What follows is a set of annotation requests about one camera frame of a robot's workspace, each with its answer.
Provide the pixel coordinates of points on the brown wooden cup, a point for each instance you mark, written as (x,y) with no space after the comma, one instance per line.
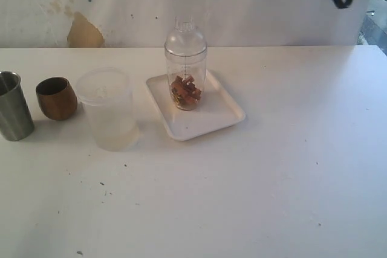
(56,98)

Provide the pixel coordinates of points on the translucent plastic container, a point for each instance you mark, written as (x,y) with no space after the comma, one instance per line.
(106,97)

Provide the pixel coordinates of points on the stainless steel cup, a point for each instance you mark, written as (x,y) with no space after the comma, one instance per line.
(16,120)

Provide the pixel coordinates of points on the clear dome shaker lid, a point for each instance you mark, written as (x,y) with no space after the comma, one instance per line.
(185,39)

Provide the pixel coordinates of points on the brown wooden cubes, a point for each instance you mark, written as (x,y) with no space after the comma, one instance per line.
(184,93)

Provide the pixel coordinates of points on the white rectangular tray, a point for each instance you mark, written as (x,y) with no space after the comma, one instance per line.
(217,110)

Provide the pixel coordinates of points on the clear plastic shaker cup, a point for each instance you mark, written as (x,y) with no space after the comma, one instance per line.
(186,76)

